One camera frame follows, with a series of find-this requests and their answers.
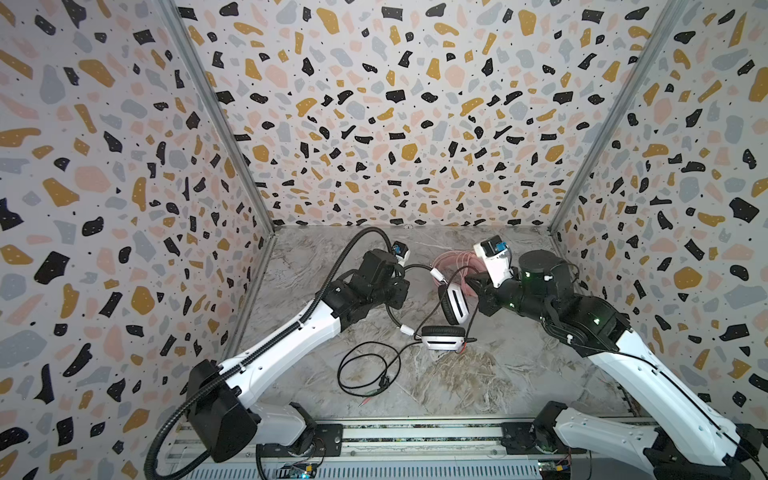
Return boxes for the black headphone cable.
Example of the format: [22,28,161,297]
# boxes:
[335,266,481,400]

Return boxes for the pink headphones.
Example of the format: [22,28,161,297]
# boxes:
[432,250,486,296]

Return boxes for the white black headphones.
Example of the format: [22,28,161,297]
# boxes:
[385,264,478,354]

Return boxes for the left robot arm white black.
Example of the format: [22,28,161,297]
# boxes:
[187,242,409,463]

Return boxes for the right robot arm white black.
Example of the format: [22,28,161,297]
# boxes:
[466,237,763,479]

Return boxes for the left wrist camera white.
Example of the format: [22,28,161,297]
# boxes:
[391,241,410,267]

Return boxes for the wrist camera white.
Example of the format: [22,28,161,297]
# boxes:
[391,241,410,267]
[473,235,513,288]

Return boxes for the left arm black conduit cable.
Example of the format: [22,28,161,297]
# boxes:
[143,226,394,480]

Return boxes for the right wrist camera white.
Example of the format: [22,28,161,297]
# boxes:
[473,235,513,288]

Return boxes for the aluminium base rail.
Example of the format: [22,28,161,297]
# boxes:
[164,415,676,480]

